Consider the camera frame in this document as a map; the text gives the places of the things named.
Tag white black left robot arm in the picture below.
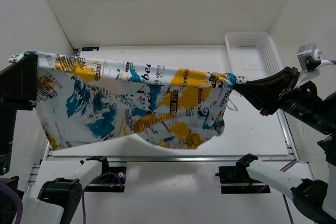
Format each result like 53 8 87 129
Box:
1 52 110 223

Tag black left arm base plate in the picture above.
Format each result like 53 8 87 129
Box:
86 166 127 193

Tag aluminium right side rail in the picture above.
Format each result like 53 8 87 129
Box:
277 110 329 224

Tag aluminium left side rail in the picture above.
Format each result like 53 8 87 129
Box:
15 48 81 224

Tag white perforated plastic basket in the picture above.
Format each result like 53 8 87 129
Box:
225 31 284 80

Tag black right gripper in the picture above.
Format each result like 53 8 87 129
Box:
233 65 336 133

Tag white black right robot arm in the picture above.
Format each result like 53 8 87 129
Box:
234 67 335 223

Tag aluminium table rail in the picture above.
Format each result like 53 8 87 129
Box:
47 154 295 163

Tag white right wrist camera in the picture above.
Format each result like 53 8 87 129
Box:
296 43 322 87

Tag white yellow teal printed shorts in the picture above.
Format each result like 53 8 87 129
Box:
7 50 249 151

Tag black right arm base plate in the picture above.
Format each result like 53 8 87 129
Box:
215 166 271 194

